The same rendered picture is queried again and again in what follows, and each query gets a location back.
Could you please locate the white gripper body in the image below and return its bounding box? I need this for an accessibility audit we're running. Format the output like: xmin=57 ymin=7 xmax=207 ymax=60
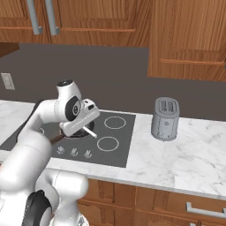
xmin=58 ymin=108 xmax=102 ymax=138

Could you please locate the dark grey hob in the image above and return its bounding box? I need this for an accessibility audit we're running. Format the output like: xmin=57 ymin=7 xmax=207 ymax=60
xmin=0 ymin=100 xmax=137 ymax=169

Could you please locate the grey toaster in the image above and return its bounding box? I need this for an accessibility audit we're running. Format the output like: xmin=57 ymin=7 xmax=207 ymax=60
xmin=150 ymin=96 xmax=180 ymax=142

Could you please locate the grey drawer handle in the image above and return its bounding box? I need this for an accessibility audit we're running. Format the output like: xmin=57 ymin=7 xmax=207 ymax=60
xmin=185 ymin=201 xmax=226 ymax=221

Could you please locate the grey cupboard handle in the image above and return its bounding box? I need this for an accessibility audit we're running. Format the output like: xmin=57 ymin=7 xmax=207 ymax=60
xmin=44 ymin=0 xmax=62 ymax=36
xmin=26 ymin=0 xmax=44 ymax=36

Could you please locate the white wall socket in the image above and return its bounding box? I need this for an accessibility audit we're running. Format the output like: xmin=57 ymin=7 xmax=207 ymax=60
xmin=0 ymin=72 xmax=16 ymax=91

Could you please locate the dark wooden hood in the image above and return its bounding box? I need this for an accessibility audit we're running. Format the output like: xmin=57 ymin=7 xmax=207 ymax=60
xmin=0 ymin=41 xmax=20 ymax=59

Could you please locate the white spatula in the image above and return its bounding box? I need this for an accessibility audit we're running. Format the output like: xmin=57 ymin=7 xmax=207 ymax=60
xmin=82 ymin=125 xmax=98 ymax=139

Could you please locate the black pan with brown handle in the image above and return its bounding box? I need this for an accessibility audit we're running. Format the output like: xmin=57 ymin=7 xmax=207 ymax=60
xmin=49 ymin=118 xmax=96 ymax=145

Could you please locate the wooden drawer front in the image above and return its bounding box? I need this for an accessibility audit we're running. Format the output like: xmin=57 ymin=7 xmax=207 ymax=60
xmin=133 ymin=185 xmax=226 ymax=226
xmin=77 ymin=178 xmax=138 ymax=226

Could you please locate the wooden cupboard door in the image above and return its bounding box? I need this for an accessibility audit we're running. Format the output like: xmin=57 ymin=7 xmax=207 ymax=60
xmin=47 ymin=0 xmax=153 ymax=49
xmin=147 ymin=0 xmax=226 ymax=82
xmin=0 ymin=0 xmax=50 ymax=44

